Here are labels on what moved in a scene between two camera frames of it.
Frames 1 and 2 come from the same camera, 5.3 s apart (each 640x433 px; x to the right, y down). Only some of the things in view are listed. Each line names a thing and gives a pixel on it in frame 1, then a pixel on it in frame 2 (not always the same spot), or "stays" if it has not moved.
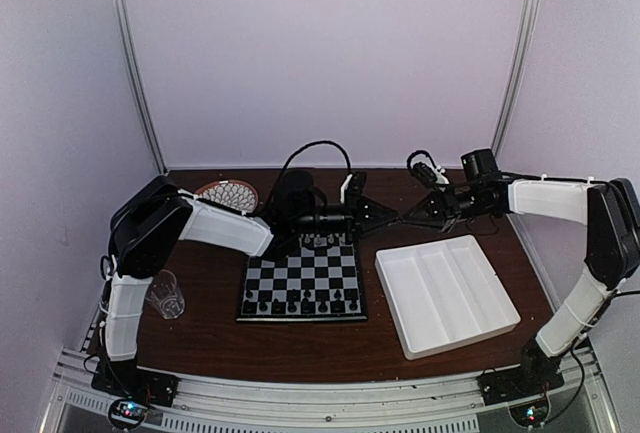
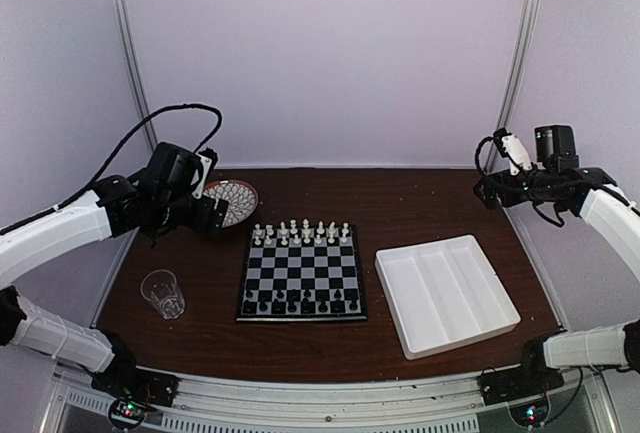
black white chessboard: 319,281 stays
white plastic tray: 443,294 stays
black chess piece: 339,306 stays
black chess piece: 277,306 stays
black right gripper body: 451,207 -> 510,196
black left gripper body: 354,214 -> 198,220
